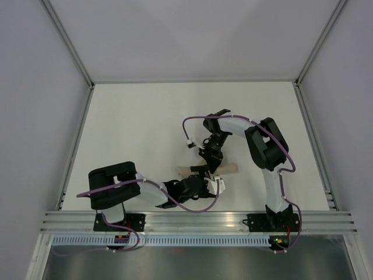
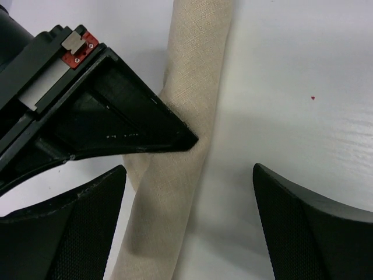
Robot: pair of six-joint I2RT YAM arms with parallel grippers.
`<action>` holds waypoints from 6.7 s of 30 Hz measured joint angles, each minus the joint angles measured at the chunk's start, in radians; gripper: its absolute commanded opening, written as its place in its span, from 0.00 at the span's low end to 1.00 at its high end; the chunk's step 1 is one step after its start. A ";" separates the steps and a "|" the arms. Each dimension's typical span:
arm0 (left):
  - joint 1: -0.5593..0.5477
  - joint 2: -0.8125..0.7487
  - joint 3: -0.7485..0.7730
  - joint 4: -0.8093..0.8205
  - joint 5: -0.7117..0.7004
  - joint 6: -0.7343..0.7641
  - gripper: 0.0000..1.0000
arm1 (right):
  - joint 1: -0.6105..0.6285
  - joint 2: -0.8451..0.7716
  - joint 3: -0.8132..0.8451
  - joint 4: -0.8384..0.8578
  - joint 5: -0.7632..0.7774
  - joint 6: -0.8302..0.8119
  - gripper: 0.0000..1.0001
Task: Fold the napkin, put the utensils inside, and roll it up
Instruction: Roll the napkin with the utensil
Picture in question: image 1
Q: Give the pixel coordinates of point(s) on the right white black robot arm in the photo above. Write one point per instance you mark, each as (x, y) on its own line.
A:
(267, 148)

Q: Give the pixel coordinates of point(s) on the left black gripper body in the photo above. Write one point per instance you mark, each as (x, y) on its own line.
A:
(203, 192)

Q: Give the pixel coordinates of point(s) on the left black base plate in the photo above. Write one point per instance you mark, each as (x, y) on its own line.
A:
(135, 221)

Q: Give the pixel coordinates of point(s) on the right aluminium frame post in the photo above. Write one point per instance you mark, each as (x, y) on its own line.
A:
(321, 40)

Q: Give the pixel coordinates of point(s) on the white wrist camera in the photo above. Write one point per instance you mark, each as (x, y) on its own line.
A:
(192, 144)
(215, 185)

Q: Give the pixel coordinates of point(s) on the beige cloth napkin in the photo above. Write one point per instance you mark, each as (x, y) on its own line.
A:
(223, 169)

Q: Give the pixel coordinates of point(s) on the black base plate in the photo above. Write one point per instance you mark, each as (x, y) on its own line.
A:
(135, 221)
(260, 223)

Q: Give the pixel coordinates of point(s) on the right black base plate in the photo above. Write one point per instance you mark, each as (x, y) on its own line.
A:
(260, 223)

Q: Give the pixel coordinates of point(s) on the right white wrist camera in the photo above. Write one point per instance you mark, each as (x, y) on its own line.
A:
(192, 144)

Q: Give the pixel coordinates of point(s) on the aluminium mounting rail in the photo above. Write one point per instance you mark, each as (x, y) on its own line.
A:
(313, 222)

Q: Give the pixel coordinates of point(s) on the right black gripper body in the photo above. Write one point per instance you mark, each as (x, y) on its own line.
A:
(213, 150)

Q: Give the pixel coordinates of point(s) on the white slotted cable duct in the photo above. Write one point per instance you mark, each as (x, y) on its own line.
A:
(161, 240)

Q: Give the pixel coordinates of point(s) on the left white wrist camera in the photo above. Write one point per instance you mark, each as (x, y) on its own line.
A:
(215, 185)

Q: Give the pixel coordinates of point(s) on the aluminium frame post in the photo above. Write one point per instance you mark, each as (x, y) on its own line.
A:
(321, 40)
(58, 25)

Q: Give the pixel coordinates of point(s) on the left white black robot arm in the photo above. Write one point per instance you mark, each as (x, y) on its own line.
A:
(111, 186)

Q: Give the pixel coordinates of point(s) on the left aluminium frame post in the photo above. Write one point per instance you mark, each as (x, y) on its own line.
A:
(58, 25)

